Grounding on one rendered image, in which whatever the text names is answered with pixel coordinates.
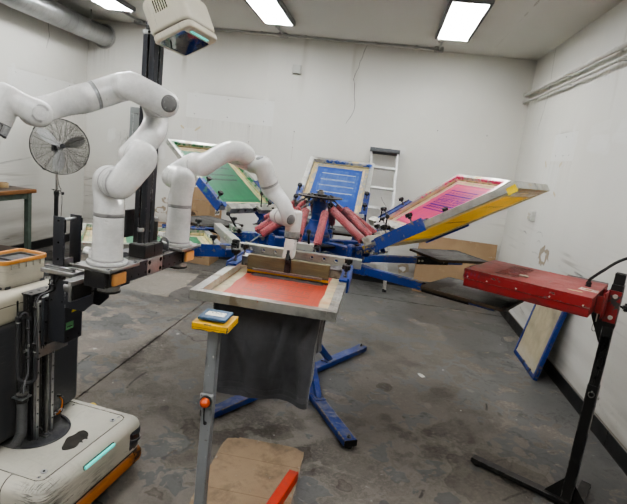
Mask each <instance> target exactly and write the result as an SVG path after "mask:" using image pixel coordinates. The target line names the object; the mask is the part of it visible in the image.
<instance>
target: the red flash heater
mask: <svg viewBox="0 0 627 504"><path fill-rule="evenodd" d="M519 274H523V275H527V276H529V277H528V278H525V277H521V276H519ZM463 278H464V282H463V286H467V287H471V288H475V289H479V290H483V291H486V292H490V293H494V294H498V295H502V296H506V297H509V298H513V299H517V300H521V301H525V302H529V303H532V304H536V305H540V306H544V307H548V308H552V309H556V310H559V311H563V312H567V313H571V314H575V315H579V316H582V317H586V318H588V316H589V315H590V314H591V313H592V312H593V311H594V313H597V314H600V318H599V319H602V317H603V316H604V313H605V309H606V305H607V301H608V297H609V293H610V291H609V290H611V289H609V290H607V289H608V285H607V284H602V283H598V282H593V281H591V283H592V284H591V287H587V286H585V285H586V282H587V281H588V280H584V279H580V278H575V277H571V276H566V275H561V274H557V273H552V272H548V271H543V270H539V269H534V268H530V267H525V266H521V265H516V264H511V263H507V262H502V261H498V260H492V261H489V262H485V263H481V264H478V265H474V266H471V267H467V268H464V274H463Z"/></svg>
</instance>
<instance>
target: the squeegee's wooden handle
mask: <svg viewBox="0 0 627 504"><path fill-rule="evenodd" d="M285 259H286V258H281V257H274V256H267V255H260V254H254V253H249V254H248V262H247V269H252V268H260V269H266V270H273V271H279V272H284V265H285ZM330 267H331V265H328V264H321V263H315V262H308V261H301V260H294V259H291V271H290V273H293V274H299V275H306V276H312V277H319V278H322V280H325V281H328V280H329V274H330Z"/></svg>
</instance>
